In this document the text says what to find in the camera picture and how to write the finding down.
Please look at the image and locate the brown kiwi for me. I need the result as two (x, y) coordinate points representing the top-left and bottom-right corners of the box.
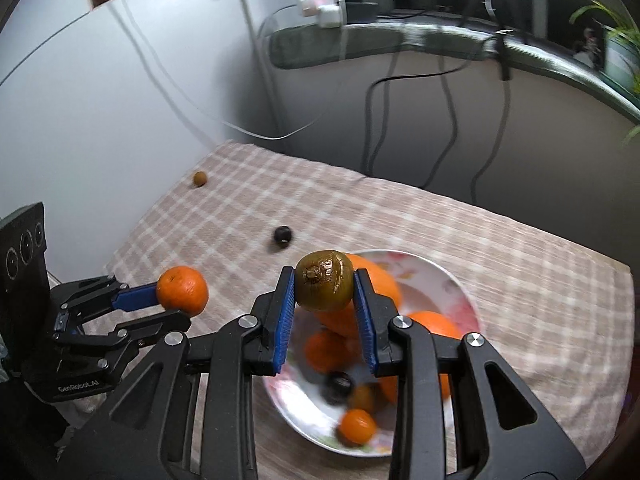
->
(347, 382), (381, 413)
(295, 250), (357, 311)

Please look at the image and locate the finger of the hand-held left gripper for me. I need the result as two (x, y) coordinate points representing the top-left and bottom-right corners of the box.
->
(55, 310), (193, 361)
(60, 275), (161, 321)

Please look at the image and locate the beige checked blanket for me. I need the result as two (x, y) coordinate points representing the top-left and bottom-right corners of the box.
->
(102, 140), (635, 480)

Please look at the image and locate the green potted plant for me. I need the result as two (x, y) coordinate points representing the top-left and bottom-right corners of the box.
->
(570, 2), (640, 146)

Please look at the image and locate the large orange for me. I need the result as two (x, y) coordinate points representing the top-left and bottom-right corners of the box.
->
(316, 254), (404, 339)

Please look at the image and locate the tiny orange kumquat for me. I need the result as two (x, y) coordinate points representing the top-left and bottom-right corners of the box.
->
(337, 408), (378, 447)

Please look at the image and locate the black clamp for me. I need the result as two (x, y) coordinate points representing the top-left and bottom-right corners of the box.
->
(497, 30), (516, 81)

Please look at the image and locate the thin white cable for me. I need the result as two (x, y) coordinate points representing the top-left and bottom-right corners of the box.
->
(0, 0), (238, 86)

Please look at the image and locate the small orange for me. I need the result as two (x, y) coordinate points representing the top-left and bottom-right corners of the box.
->
(378, 311), (464, 406)
(156, 266), (209, 317)
(305, 329), (362, 373)

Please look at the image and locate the black cable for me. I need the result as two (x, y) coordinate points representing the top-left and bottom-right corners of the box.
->
(361, 47), (468, 176)
(422, 52), (460, 191)

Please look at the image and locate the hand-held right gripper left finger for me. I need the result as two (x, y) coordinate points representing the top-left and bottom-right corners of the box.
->
(55, 266), (296, 480)

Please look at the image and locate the white floral plate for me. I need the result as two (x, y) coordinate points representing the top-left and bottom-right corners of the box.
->
(262, 249), (482, 457)

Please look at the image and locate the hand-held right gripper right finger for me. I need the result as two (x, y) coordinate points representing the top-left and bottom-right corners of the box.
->
(352, 269), (587, 480)

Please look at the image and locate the white looping cable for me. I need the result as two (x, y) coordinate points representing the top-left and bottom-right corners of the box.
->
(112, 0), (351, 141)

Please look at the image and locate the small dark fruit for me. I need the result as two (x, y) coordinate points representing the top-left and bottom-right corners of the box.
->
(321, 371), (356, 405)

